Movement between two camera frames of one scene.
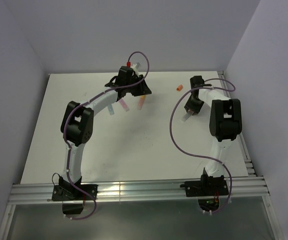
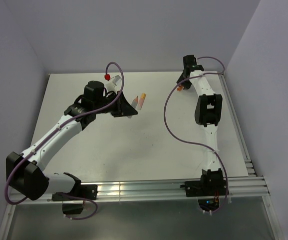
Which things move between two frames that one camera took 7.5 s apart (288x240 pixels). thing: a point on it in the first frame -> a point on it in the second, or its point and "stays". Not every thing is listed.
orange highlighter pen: x=188 y=114 -> x=135 y=102
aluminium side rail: x=250 y=170 stays
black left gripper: x=143 y=89 -> x=123 y=108
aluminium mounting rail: x=111 y=190 stays
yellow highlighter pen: x=141 y=100 stays
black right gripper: x=196 y=109 -> x=187 y=85
